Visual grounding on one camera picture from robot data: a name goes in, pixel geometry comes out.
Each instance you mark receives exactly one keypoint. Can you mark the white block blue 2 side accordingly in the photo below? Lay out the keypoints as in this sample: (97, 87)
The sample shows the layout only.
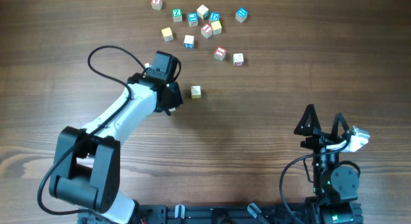
(189, 41)

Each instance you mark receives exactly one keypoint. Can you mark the white block green side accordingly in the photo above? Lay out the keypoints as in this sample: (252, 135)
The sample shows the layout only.
(202, 11)

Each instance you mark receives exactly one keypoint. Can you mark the blue top block far right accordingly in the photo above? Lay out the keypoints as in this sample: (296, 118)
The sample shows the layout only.
(241, 15)

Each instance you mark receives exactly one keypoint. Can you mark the yellow S letter block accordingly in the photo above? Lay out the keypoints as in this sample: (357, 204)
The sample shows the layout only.
(167, 34)

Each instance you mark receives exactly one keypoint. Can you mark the blue D letter block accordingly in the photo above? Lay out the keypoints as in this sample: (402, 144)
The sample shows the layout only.
(213, 17)

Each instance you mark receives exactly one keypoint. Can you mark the blue L letter block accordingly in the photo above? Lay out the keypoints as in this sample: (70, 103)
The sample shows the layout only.
(192, 19)

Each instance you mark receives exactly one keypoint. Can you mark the red i block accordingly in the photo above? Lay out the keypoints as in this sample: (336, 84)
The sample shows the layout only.
(220, 53)
(206, 31)

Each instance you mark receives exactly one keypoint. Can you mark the red I block lower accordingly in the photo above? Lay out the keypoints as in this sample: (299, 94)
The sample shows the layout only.
(220, 53)

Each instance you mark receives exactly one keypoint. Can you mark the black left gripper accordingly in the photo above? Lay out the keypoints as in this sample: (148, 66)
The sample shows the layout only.
(177, 98)

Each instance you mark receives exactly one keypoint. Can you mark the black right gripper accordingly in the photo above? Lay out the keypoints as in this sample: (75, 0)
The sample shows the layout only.
(320, 139)

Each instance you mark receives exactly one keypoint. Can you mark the yellow top block by D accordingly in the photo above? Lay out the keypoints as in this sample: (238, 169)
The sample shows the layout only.
(217, 27)

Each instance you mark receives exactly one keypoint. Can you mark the red I block upper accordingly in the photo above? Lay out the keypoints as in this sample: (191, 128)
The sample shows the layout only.
(206, 31)

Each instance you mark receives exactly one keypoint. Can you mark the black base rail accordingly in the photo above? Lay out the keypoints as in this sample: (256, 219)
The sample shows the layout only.
(277, 214)

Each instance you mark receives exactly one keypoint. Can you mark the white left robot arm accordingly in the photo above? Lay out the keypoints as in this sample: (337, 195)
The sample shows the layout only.
(86, 166)

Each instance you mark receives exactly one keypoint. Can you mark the red Y block far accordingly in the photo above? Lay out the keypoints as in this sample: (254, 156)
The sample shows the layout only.
(156, 4)

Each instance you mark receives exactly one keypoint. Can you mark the green Z letter block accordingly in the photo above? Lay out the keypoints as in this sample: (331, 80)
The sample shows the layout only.
(177, 15)

